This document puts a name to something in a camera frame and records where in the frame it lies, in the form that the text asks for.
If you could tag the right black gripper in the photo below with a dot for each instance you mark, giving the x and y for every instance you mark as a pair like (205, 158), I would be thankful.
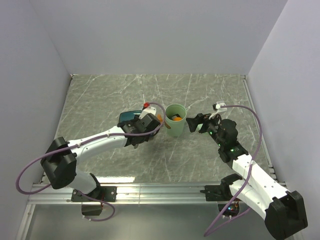
(201, 118)

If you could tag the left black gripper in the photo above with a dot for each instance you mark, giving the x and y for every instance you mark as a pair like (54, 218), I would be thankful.
(135, 120)

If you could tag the orange fried shrimp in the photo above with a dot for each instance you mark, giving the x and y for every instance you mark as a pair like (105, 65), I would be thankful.
(159, 117)

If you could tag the white sushi roll piece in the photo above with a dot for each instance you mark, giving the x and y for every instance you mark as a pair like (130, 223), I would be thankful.
(176, 116)

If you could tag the teal square plate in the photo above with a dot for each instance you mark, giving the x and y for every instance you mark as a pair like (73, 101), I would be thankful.
(129, 115)

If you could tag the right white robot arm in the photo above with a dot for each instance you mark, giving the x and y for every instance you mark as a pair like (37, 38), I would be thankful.
(283, 211)

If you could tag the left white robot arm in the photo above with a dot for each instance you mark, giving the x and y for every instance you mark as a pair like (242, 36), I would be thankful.
(61, 168)

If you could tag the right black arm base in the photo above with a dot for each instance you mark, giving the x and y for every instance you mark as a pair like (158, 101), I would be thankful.
(217, 192)

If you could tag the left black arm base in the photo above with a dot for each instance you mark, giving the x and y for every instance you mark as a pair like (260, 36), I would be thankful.
(93, 196)

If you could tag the mint green canister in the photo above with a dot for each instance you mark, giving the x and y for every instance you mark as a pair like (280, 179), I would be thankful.
(173, 128)

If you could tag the mint green lid brown handle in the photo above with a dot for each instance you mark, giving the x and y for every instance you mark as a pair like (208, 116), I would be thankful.
(203, 131)

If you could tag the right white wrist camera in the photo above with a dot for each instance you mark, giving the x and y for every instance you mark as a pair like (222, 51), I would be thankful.
(218, 108)

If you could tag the aluminium front rail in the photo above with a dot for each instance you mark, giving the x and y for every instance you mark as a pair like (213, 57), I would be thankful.
(133, 194)

